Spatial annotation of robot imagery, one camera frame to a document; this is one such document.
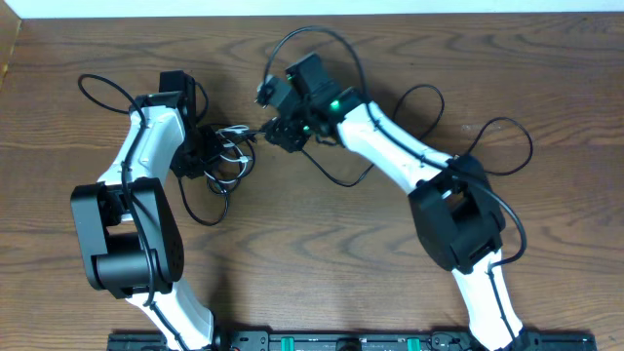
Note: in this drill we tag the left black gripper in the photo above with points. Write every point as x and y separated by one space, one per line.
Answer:
183 164

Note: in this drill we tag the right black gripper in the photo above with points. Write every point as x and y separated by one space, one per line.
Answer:
285 135

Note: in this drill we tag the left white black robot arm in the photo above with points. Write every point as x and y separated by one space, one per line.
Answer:
128 237

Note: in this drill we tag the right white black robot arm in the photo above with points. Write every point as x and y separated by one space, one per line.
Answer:
458 218

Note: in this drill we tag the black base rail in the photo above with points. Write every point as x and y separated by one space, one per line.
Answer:
435 340

